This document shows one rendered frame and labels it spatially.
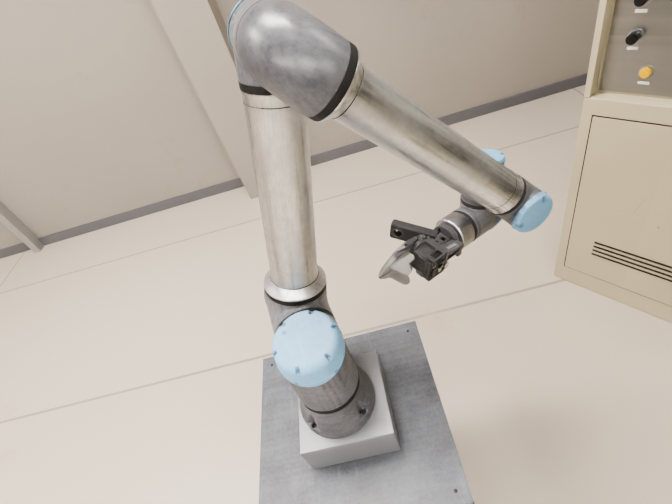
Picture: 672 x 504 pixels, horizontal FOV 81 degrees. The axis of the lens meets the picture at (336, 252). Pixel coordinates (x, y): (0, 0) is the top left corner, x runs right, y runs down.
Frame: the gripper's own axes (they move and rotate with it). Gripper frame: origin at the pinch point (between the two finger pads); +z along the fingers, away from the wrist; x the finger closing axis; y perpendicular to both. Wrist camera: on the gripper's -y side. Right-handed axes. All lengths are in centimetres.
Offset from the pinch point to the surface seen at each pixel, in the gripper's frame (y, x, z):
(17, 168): -312, 99, 82
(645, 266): 34, 50, -111
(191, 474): -37, 116, 67
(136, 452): -65, 124, 85
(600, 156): 3, 12, -102
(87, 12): -268, 2, -4
